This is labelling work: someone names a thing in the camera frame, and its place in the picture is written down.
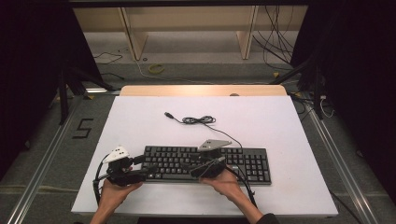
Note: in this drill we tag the yellow tape roll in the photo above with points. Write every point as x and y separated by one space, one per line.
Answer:
156 68

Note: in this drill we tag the black metal stand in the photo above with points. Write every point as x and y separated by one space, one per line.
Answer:
316 87
63 96

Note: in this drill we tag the black overhead beam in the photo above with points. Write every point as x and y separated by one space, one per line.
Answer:
186 3

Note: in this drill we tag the aluminium floor rail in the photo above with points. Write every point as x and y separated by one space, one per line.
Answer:
339 168
40 174

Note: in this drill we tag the person's left hand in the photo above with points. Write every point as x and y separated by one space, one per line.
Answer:
115 193

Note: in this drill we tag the person's dark long-sleeved top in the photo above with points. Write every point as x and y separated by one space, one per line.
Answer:
267 218

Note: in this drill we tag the black computer keyboard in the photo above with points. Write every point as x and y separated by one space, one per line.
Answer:
249 165

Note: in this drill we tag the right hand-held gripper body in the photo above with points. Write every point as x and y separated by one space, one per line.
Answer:
210 161

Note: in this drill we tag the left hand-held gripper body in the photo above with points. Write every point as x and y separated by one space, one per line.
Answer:
121 168

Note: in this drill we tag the person's right hand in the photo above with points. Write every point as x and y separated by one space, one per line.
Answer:
222 185

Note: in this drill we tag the light wooden shelf unit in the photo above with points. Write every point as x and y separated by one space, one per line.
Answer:
186 21

